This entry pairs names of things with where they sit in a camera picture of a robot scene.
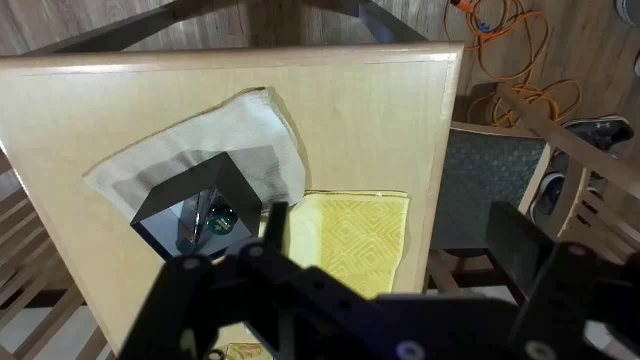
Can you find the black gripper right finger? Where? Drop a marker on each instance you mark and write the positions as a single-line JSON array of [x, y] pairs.
[[560, 292]]

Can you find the black open box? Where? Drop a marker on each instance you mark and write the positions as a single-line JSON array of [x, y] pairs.
[[220, 180]]

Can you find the shiny clear item in box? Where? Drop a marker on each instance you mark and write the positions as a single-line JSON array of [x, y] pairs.
[[193, 222]]

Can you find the black shoe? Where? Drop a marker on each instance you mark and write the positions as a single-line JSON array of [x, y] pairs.
[[602, 133]]

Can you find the dark blue white-soled shoe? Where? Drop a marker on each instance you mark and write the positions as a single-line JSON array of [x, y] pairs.
[[551, 192]]

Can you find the yellow patterned cloth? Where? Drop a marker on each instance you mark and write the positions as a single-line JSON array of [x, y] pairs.
[[352, 232]]

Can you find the white and grey cloth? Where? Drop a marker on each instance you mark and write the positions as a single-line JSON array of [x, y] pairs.
[[220, 126]]

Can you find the wooden slatted frame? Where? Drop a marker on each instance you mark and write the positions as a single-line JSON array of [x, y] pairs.
[[27, 266]]

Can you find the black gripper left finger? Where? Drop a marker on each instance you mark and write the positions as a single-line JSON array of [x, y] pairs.
[[173, 307]]

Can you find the wooden chair with grey seat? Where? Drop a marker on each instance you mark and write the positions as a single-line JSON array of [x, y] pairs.
[[486, 180]]

